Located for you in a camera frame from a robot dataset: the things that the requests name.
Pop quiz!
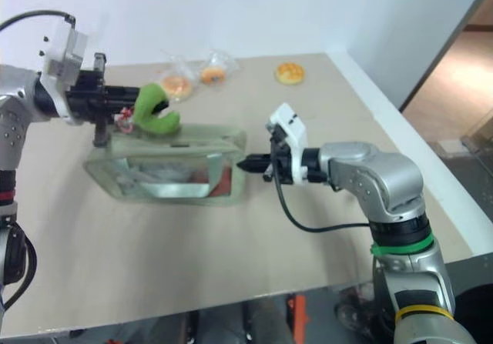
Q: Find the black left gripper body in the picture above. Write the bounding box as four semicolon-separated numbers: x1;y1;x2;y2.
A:
65;52;116;149

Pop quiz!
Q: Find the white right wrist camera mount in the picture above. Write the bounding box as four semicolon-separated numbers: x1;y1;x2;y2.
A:
268;103;310;185

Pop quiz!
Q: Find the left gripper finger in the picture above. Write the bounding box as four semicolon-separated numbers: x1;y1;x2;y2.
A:
106;85;142;100
107;98;137;115

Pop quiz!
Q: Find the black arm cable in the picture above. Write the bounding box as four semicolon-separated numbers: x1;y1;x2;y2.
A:
0;10;76;34
274;166;371;233

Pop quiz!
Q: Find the red item inside pouch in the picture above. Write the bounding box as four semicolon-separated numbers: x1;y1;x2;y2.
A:
210;165;233;198

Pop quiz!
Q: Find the red white small charm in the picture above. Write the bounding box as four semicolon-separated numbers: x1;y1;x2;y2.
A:
116;106;136;134

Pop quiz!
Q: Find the dark rounded bin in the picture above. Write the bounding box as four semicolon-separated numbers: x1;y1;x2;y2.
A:
452;278;493;344

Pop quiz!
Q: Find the green plush keychain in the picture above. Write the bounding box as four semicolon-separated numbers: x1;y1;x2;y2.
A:
132;83;183;137

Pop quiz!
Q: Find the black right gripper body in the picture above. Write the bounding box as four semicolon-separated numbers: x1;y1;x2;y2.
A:
263;124;297;185

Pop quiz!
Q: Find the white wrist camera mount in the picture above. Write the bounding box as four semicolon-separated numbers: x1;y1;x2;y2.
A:
39;23;98;126
268;103;310;185

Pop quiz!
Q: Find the orange black tool under table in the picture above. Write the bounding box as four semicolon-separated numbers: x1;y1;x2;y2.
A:
285;292;309;344

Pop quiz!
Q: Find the green clear-window zip pouch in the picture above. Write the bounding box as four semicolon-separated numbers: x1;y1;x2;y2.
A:
84;122;248;209

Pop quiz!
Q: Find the flat bread in plastic bag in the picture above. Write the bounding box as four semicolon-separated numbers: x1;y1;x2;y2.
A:
159;48;196;103

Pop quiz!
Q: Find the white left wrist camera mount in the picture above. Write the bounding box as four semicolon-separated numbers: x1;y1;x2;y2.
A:
39;23;98;126

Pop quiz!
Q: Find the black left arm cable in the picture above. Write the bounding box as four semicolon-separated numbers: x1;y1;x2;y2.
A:
0;10;76;34

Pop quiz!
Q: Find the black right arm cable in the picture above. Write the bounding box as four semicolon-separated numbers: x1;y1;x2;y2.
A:
274;166;371;233

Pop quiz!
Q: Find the round yellow pineapple bun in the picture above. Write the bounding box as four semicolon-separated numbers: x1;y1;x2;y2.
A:
273;62;307;87

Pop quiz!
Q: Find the donut in plastic bag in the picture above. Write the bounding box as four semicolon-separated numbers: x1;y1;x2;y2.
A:
199;48;240;86

